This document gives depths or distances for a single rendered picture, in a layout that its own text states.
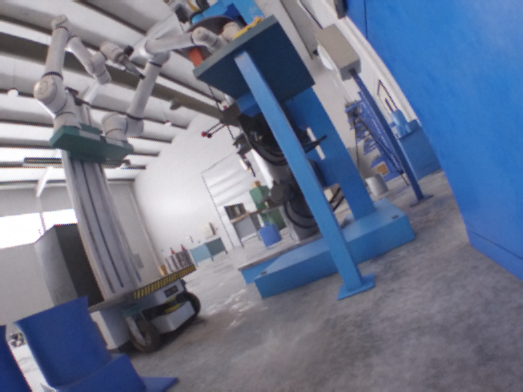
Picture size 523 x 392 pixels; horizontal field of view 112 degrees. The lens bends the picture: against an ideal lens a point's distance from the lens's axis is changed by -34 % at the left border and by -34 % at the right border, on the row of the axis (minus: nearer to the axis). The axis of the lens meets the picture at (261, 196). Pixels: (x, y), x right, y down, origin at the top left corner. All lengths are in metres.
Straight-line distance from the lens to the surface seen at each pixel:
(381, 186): 4.38
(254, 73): 1.06
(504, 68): 0.40
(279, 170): 1.91
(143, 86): 2.08
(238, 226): 8.07
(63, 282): 1.73
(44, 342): 0.88
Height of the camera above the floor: 0.34
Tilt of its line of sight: 6 degrees up
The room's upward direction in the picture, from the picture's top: 25 degrees counter-clockwise
